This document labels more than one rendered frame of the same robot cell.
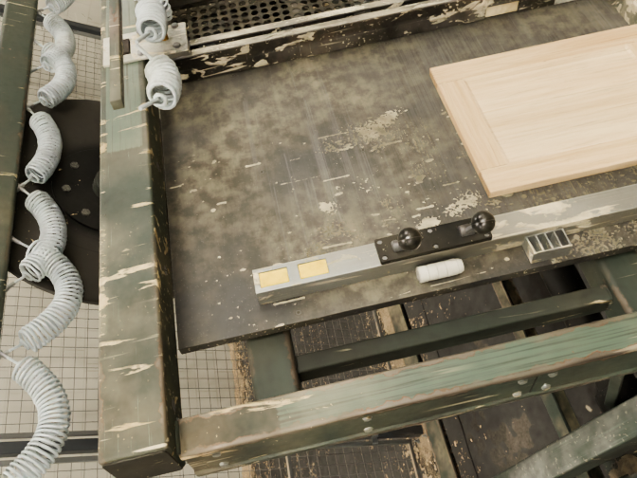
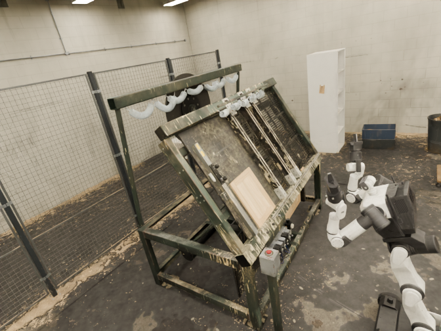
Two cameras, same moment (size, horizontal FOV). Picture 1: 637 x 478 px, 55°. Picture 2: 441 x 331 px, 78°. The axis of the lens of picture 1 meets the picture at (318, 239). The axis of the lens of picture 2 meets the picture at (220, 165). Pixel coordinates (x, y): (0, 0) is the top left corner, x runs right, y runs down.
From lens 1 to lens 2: 131 cm
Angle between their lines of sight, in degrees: 12
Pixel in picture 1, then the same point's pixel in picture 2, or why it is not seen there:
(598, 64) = (264, 199)
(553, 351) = (208, 198)
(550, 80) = (256, 191)
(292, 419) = (178, 156)
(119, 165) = (205, 110)
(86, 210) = (185, 105)
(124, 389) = (172, 125)
